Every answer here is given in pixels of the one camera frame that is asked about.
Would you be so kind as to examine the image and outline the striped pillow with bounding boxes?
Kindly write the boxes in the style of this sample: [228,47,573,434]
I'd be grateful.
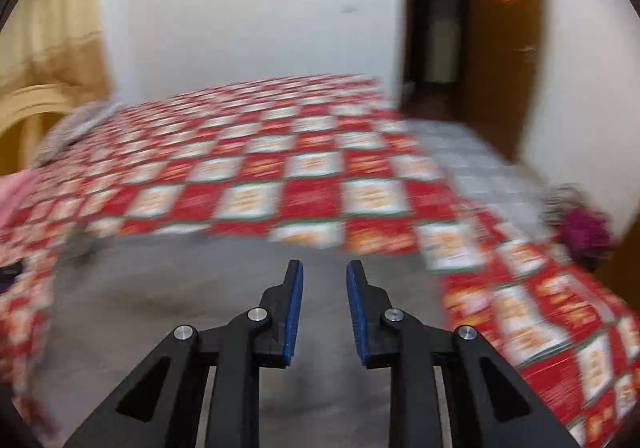
[35,100,123,164]

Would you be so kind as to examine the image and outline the beige patterned curtain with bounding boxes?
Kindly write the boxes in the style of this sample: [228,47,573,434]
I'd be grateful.
[0,0,113,104]

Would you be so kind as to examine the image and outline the wooden cabinet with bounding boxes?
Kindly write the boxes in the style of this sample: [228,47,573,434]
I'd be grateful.
[595,248,640,310]

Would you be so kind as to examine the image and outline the brown wooden door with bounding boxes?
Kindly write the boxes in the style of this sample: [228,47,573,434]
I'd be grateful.
[462,0,543,161]

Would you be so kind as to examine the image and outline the cream wooden headboard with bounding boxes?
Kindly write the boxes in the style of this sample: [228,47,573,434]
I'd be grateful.
[0,83,76,176]

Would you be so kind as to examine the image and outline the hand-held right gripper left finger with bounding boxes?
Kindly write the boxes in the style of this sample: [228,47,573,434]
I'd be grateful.
[65,259,304,448]

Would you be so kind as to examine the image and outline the grey puffer jacket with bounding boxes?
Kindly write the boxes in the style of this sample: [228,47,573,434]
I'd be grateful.
[50,228,446,448]

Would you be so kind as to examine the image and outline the beige patterned cloth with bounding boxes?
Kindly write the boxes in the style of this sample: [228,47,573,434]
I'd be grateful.
[542,183,591,225]

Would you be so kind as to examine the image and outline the purple cloth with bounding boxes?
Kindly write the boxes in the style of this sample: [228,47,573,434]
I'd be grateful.
[562,207,614,265]

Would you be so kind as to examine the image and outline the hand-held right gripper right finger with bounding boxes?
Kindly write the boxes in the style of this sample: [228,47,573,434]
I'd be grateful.
[346,259,581,448]

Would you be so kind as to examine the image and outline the red checkered bed sheet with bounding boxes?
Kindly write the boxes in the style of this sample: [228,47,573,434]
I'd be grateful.
[0,73,640,448]

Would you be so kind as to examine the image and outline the pink floral quilt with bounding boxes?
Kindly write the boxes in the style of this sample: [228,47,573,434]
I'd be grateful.
[0,170,38,231]

